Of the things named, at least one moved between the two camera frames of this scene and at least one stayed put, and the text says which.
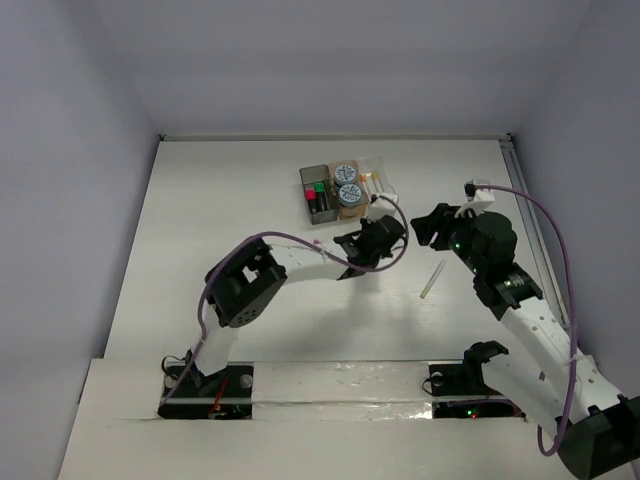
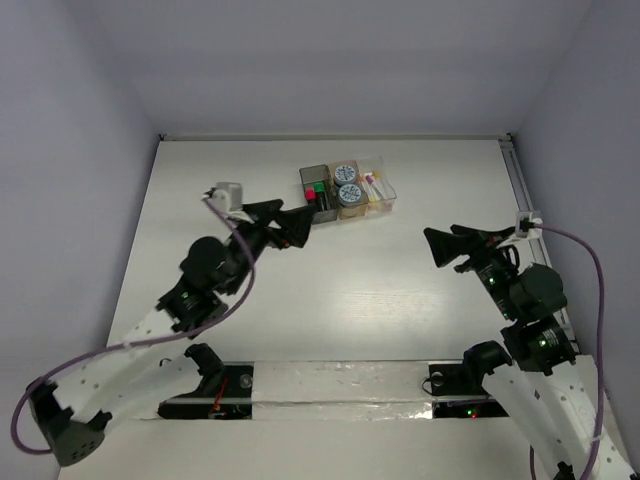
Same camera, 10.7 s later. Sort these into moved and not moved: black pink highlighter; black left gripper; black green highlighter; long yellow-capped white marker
Moved: black left gripper; long yellow-capped white marker
Not moved: black green highlighter; black pink highlighter
